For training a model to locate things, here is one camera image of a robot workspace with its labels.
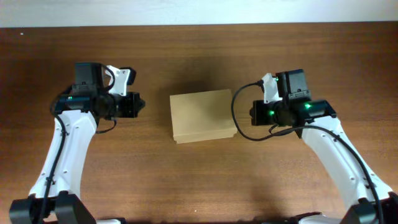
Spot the right black cable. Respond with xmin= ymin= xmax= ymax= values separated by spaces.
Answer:
xmin=230 ymin=80 xmax=385 ymax=224

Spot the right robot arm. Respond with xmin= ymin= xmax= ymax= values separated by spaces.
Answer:
xmin=250 ymin=69 xmax=397 ymax=223

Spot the brown cardboard box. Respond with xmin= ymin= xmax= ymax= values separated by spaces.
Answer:
xmin=170 ymin=89 xmax=237 ymax=144

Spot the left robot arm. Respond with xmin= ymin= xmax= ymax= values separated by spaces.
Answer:
xmin=9 ymin=62 xmax=146 ymax=224

